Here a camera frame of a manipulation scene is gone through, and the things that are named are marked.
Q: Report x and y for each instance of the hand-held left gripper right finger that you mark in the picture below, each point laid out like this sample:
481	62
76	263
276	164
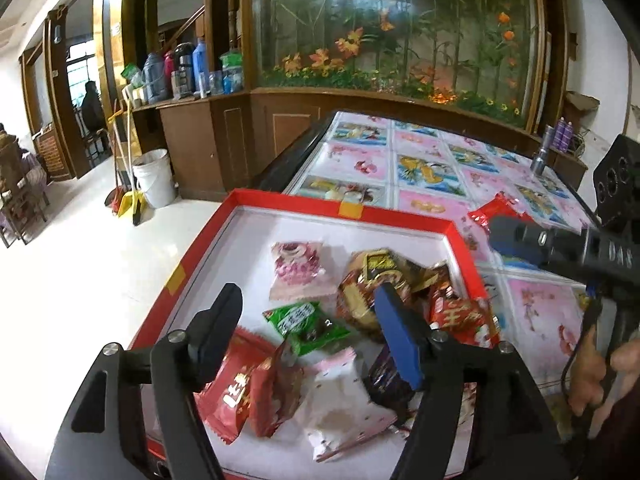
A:
400	335

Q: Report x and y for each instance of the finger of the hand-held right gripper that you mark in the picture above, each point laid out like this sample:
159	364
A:
530	240

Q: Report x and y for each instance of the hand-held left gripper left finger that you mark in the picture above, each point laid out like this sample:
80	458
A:
220	320

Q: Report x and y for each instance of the dark brown snack packet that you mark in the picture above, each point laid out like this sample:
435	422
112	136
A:
382	385

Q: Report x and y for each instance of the golden brown cake packet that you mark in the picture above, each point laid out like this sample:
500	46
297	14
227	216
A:
360	300

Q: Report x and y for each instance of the red flower snack packet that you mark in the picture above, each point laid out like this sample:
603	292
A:
482	212

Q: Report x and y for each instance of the puffy red flower snack bag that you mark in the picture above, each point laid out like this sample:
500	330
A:
460	322

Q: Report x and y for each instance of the red snack packet white letters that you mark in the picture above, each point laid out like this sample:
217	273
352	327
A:
232	390

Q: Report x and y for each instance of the green snack packet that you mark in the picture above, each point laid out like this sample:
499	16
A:
305	327

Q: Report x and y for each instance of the dark red translucent snack packet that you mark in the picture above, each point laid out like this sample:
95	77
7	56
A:
275	390

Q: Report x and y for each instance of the white pink snack packet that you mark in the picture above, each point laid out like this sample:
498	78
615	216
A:
340	405

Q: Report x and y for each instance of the red cardboard box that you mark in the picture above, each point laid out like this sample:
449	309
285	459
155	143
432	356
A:
250	230

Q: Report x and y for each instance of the pink bear snack packet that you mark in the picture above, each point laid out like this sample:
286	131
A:
300	267

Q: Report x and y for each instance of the person's right forearm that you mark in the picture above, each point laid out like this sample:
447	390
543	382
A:
620	440

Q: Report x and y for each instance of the person's right hand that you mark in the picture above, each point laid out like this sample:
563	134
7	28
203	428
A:
587	375

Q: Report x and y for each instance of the grey spray can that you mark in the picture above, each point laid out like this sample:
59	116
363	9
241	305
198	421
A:
540	160

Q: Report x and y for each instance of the wooden side cabinet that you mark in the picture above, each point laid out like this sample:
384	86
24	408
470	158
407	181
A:
567	167

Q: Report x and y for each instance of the purple spray can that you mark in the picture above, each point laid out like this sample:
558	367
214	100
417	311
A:
558	134
568	136

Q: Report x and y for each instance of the printed fruit tablecloth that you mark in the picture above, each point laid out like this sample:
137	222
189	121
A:
425	152

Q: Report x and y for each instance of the yellow dustpan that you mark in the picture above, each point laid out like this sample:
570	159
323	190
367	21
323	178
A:
132	205

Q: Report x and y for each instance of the torn cardboard box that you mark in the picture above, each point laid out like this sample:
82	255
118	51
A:
582	100

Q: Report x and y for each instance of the white plastic bucket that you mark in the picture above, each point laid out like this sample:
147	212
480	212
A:
155	180

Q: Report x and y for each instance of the wooden counter cabinet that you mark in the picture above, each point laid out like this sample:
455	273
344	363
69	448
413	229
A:
200	145

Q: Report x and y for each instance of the yellow dustpan and broom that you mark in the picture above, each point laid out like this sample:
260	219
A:
120	160

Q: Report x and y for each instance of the cluster of plastic bottles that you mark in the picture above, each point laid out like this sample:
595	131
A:
185	70

